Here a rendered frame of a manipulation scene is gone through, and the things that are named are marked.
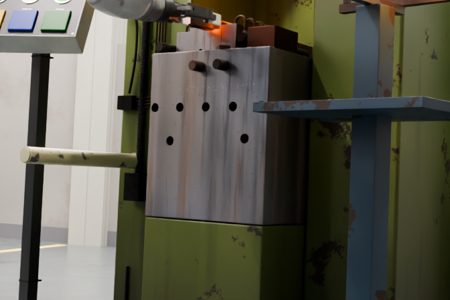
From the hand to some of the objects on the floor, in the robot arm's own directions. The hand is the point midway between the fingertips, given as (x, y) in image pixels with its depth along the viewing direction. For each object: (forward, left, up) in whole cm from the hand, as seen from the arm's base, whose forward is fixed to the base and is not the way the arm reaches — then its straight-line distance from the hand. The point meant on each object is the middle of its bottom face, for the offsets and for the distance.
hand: (201, 19), depth 222 cm
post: (+10, +57, -100) cm, 116 cm away
